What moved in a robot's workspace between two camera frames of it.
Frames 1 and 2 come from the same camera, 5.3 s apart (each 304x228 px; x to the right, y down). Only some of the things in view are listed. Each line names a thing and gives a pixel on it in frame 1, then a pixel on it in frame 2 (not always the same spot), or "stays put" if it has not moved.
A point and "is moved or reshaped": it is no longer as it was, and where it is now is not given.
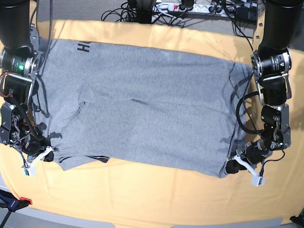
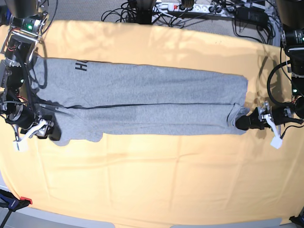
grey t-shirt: x=97 y=102 is moved or reshaped
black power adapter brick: x=247 y=14 stays put
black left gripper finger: x=49 y=157 to x=55 y=132
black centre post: x=144 y=11 stays put
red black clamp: x=8 y=201 stays put
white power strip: x=198 y=8 stays put
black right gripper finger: x=233 y=166 to x=244 y=122
